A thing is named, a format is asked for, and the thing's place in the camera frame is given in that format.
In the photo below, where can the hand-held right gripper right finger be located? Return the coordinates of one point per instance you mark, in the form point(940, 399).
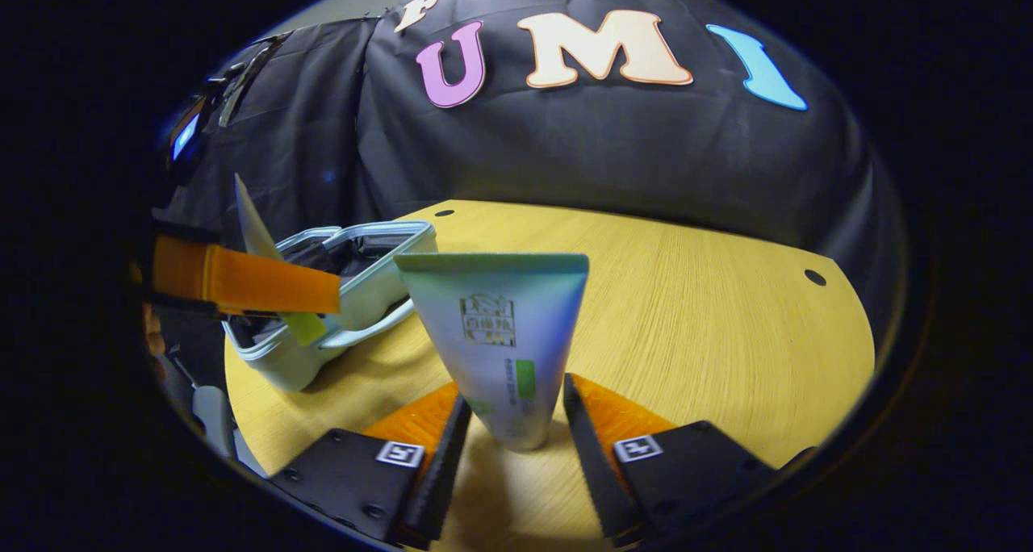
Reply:
point(593, 463)

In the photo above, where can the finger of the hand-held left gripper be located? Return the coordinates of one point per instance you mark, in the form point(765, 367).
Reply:
point(258, 282)

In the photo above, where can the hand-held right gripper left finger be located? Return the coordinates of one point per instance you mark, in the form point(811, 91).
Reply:
point(440, 471)

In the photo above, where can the cream tube with green cap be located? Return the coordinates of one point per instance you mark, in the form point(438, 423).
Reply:
point(257, 229)

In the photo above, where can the light blue suitcase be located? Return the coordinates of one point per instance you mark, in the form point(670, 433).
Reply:
point(367, 294)

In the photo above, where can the white green skincare tube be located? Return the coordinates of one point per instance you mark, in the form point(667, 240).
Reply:
point(492, 326)

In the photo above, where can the dark device with blue screen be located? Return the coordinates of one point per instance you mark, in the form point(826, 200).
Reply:
point(187, 132)

